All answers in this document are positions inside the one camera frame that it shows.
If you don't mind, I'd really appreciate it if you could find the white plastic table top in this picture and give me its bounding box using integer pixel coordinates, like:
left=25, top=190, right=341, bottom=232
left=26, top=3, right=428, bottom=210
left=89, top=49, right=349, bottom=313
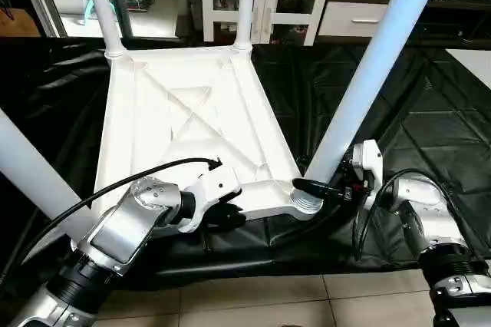
left=91, top=41, right=323, bottom=224

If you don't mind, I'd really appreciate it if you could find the white plastic table leg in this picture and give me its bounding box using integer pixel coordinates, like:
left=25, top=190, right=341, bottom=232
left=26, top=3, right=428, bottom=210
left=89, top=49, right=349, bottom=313
left=81, top=0, right=127, bottom=59
left=292, top=0, right=450, bottom=214
left=0, top=108, right=93, bottom=245
left=233, top=0, right=259, bottom=53

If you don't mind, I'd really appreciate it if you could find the black work mat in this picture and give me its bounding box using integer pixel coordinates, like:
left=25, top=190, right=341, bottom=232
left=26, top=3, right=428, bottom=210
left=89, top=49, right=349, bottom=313
left=0, top=35, right=491, bottom=289

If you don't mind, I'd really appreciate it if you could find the white flat board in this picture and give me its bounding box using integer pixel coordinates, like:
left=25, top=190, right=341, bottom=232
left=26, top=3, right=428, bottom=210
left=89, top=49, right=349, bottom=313
left=447, top=47, right=491, bottom=90

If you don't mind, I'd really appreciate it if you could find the teal and white mop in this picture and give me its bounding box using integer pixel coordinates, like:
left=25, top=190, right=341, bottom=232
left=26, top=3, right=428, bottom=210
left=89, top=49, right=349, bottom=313
left=81, top=0, right=104, bottom=21

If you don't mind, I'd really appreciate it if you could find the brown box blue print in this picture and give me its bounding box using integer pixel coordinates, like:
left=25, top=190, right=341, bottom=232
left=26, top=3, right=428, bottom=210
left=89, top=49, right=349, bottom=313
left=0, top=6, right=41, bottom=38

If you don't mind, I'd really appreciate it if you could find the white drawer unit with handle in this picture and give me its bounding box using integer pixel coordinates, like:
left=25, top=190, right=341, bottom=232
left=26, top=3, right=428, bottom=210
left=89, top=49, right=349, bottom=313
left=316, top=1, right=392, bottom=38

